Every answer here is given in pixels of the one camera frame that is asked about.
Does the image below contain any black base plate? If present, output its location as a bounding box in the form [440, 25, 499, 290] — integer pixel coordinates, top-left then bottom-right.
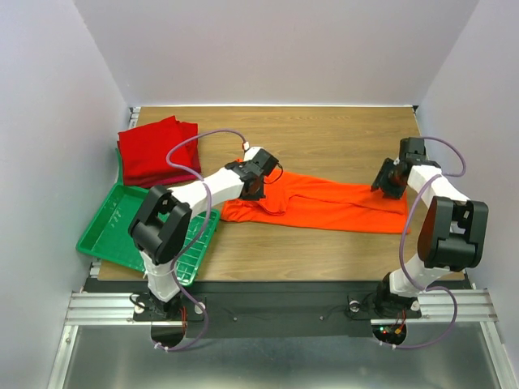
[83, 280, 422, 340]

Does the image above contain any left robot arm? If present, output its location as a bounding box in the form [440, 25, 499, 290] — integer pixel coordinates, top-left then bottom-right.
[128, 147, 280, 319]

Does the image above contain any folded dark red t shirt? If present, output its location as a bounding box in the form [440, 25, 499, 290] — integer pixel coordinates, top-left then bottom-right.
[115, 143, 195, 189]

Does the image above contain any green plastic tray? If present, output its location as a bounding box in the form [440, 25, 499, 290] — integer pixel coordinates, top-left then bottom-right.
[75, 147, 222, 288]

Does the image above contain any aluminium frame rail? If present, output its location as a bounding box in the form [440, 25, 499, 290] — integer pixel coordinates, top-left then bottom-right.
[49, 261, 499, 388]

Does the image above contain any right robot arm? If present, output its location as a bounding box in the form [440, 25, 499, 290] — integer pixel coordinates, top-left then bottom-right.
[371, 137, 489, 317]

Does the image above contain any orange t shirt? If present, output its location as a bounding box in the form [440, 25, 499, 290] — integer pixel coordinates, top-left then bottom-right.
[221, 169, 408, 234]

